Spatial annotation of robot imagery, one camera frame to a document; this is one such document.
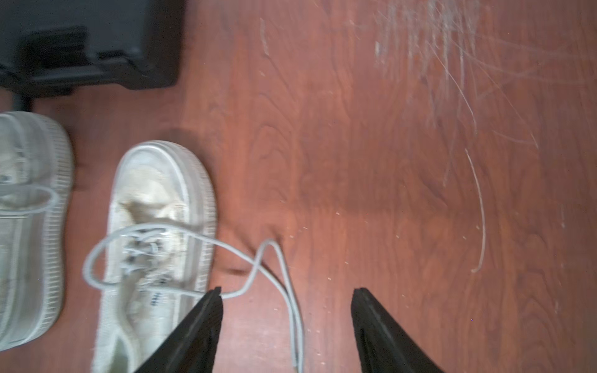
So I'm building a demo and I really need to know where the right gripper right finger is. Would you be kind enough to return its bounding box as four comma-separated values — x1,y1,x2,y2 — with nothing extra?
351,288,441,372

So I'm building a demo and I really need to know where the black plastic tool case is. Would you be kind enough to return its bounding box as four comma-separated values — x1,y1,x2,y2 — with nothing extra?
1,1,186,97

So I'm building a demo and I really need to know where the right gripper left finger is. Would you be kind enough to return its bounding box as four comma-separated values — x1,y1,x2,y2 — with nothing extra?
136,287,223,373

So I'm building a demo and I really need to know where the beige sneaker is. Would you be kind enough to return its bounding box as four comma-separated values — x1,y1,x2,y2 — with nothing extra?
81,139,306,373
1,111,74,351

